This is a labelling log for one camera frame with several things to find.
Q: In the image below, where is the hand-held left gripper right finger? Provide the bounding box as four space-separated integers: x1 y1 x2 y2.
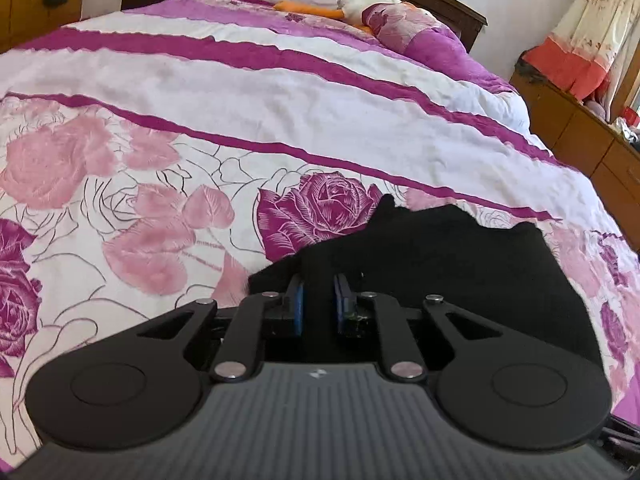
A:
332 272 507 382

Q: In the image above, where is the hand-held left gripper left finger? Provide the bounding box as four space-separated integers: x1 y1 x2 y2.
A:
134 272 307 382

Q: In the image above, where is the black garment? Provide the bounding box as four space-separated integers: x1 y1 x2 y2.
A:
247 194 603 367

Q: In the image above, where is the floral purple and white bedspread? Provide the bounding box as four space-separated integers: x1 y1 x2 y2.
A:
0 0 640 476

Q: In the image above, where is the folded floral purple quilt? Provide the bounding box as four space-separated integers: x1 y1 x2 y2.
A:
362 2 507 92

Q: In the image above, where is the wooden dresser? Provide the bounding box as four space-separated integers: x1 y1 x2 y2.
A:
510 57 640 243

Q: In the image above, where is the white and orange plush duck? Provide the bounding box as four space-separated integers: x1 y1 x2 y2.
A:
272 0 402 29

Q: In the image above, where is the cream and orange curtain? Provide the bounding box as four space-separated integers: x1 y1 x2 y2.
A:
522 0 640 128

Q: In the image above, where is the wooden wardrobe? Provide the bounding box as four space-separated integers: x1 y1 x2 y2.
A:
0 0 89 54

